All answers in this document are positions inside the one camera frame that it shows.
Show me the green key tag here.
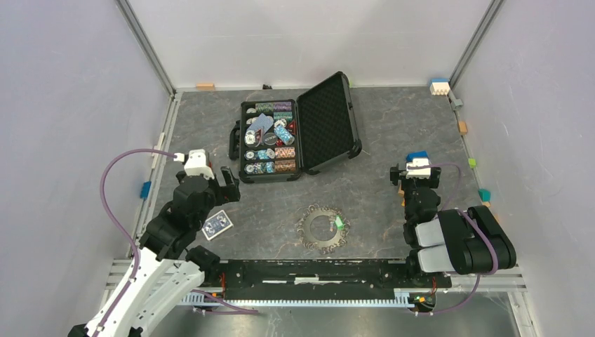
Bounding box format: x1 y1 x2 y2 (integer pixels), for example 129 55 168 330
328 216 345 232

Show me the large ring of keyrings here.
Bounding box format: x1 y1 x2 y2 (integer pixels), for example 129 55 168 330
295 204 352 256

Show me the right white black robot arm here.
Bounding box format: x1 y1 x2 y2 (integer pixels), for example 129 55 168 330
389 158 517 286

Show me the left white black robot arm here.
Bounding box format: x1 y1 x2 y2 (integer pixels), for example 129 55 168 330
68 166 240 336

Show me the blue playing card deck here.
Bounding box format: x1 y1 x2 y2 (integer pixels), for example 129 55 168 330
201 210 234 241

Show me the blue green brick stack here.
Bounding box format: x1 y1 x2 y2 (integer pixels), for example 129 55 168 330
406 151 429 163

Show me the black dealer button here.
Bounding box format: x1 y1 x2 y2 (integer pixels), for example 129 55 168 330
262 132 278 146

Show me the black poker chip case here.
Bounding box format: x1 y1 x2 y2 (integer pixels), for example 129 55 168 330
229 72 362 183

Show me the teal brick right edge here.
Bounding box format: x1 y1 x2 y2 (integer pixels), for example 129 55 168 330
478 188 491 202

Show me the orange block right edge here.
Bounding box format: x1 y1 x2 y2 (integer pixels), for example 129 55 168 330
457 121 468 136

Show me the tan wooden block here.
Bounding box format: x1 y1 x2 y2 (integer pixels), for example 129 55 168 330
195 83 215 91

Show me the white blue corner brick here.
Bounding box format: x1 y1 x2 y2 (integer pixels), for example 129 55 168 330
429 78 450 95

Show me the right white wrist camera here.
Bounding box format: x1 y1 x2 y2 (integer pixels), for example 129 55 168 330
406 157 432 179

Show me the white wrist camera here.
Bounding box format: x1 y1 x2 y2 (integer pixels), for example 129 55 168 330
173 149 215 180
406 157 432 179

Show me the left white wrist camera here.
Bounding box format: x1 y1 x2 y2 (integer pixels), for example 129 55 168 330
173 149 215 180

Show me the blue brick on left rail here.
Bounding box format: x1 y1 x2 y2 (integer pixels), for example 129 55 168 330
139 181 152 200

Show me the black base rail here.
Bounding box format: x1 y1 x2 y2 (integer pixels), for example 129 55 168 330
201 258 452 301

